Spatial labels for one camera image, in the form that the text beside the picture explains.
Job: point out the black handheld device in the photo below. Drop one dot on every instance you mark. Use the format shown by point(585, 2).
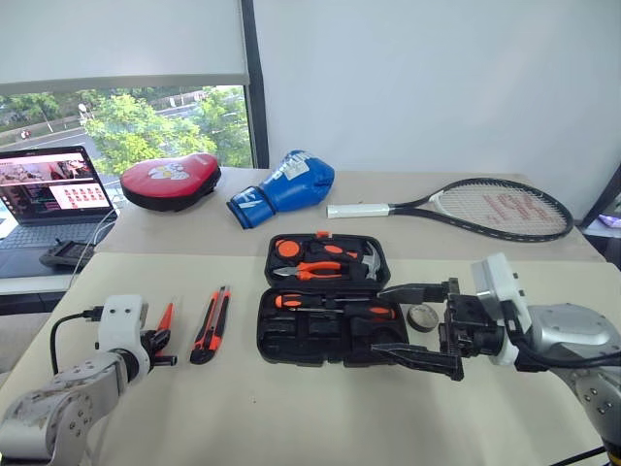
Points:
point(68, 255)

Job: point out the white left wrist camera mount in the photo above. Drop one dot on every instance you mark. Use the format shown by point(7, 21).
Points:
point(119, 322)

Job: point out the steel claw hammer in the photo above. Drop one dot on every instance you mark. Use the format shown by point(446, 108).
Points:
point(371, 265)

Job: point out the black window frame post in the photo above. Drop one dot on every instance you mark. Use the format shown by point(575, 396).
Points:
point(254, 97)

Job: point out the open laptop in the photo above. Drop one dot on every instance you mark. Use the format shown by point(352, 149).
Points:
point(48, 233)

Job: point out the blue boxing glove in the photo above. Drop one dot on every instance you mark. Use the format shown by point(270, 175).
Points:
point(291, 187)

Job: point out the red black punch mitt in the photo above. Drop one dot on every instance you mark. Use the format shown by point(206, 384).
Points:
point(165, 182)

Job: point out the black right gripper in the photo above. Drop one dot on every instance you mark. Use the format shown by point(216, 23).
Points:
point(468, 322)

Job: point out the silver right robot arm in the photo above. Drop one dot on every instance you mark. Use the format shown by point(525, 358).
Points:
point(567, 330)

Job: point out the black tennis racket white grip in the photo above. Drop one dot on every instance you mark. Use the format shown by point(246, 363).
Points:
point(359, 210)

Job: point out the black plastic tool case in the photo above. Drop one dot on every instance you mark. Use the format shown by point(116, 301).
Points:
point(335, 342)

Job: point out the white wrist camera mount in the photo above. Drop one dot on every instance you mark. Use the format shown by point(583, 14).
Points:
point(119, 322)
point(500, 281)

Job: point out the black orange screwdriver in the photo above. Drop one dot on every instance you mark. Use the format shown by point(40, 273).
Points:
point(287, 301)

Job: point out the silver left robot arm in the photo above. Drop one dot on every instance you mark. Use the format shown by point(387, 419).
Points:
point(58, 403)

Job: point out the orange round tape measure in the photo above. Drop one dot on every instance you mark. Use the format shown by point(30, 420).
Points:
point(288, 248)

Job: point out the black metal frame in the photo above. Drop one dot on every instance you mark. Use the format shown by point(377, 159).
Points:
point(601, 199)

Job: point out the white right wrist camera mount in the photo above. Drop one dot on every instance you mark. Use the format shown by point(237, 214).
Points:
point(500, 281)

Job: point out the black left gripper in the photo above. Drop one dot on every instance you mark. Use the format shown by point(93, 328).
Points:
point(152, 345)

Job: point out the orange black utility knife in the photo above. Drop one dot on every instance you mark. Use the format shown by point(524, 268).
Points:
point(208, 335)

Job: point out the white roller blind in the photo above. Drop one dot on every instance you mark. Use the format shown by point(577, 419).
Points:
point(121, 39)

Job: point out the orange tester screwdriver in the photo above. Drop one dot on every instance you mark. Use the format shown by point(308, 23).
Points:
point(167, 316)

